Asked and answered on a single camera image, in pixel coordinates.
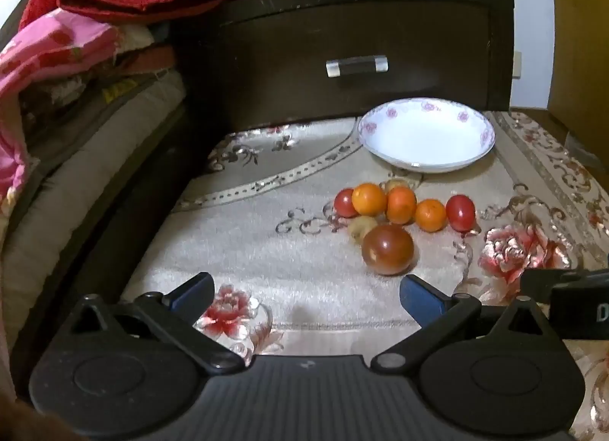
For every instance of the round red cherry tomato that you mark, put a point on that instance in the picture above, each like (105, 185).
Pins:
(343, 204)

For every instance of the folded bedding stack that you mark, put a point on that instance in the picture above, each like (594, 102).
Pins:
(138, 60)

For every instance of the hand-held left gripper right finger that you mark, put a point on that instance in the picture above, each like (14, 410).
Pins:
(418, 303)

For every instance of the yellow board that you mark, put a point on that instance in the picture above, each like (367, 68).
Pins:
(580, 17)

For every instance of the white floral bowl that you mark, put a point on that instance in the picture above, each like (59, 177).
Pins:
(423, 141)

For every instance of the pink floral blanket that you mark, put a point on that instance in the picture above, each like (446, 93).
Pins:
(43, 50)

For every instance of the floral beige rug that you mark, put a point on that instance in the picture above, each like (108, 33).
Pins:
(266, 250)

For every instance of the grey mattress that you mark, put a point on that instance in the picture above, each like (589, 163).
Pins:
(71, 174)

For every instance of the oblong red cherry tomato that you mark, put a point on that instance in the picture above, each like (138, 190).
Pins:
(460, 212)

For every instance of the brown longan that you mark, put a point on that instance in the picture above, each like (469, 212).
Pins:
(359, 227)
(396, 184)

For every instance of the dark wooden nightstand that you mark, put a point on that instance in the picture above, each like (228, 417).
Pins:
(285, 41)

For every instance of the wall outlet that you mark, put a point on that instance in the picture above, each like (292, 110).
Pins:
(518, 65)

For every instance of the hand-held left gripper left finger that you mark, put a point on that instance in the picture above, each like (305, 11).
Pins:
(192, 296)

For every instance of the large dark brown tomato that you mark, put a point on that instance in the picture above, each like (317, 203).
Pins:
(388, 250)

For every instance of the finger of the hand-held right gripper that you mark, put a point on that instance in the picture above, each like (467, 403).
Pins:
(533, 286)

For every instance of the large orange kumquat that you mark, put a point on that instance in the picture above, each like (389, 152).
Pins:
(369, 199)

